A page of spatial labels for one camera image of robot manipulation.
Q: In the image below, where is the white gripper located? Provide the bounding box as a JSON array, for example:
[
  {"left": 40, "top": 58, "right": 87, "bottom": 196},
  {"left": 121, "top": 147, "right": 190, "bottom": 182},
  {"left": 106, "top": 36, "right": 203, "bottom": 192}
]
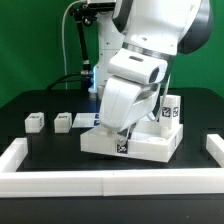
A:
[{"left": 99, "top": 76, "right": 160, "bottom": 146}]

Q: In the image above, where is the white square table top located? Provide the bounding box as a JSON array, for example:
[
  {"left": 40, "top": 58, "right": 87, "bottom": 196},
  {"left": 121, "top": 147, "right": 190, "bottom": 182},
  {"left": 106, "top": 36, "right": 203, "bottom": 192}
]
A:
[{"left": 80, "top": 120, "right": 183, "bottom": 163}]

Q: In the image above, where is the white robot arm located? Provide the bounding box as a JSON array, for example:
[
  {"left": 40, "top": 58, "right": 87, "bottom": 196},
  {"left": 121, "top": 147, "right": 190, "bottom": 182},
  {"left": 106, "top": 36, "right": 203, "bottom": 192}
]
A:
[{"left": 99, "top": 0, "right": 213, "bottom": 145}]

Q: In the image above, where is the white sheet with tags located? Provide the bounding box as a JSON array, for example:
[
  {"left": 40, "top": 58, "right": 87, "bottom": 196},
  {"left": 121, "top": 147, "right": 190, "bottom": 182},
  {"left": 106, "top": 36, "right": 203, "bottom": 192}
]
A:
[{"left": 72, "top": 113, "right": 99, "bottom": 128}]

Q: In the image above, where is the white U-shaped obstacle fence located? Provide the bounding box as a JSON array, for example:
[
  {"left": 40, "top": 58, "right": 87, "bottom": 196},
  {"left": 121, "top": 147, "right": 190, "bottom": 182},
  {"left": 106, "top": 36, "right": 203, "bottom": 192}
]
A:
[{"left": 0, "top": 138, "right": 224, "bottom": 198}]

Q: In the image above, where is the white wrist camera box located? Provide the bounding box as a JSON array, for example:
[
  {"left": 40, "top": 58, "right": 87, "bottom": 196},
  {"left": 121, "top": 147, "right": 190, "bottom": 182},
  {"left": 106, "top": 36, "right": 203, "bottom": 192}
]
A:
[{"left": 108, "top": 48, "right": 168, "bottom": 85}]

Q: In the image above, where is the white cable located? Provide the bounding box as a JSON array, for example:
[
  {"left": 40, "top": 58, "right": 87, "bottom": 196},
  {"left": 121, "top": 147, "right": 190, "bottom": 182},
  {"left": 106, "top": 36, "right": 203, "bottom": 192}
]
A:
[{"left": 61, "top": 0, "right": 88, "bottom": 90}]

